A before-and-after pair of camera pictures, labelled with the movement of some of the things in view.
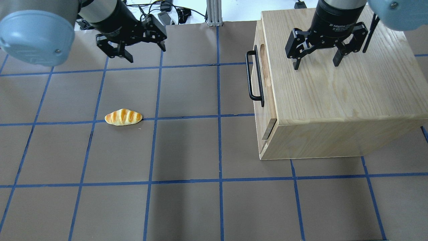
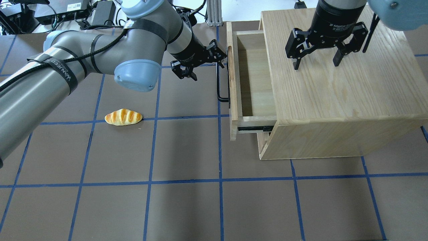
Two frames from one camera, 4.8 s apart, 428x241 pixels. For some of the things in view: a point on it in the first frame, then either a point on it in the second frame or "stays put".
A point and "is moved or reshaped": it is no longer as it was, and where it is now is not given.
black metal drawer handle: (261, 97) → (221, 99)
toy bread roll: (123, 116) stays put
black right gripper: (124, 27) → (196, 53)
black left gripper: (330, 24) stays put
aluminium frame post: (214, 17) stays put
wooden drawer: (268, 111) is moved or reshaped
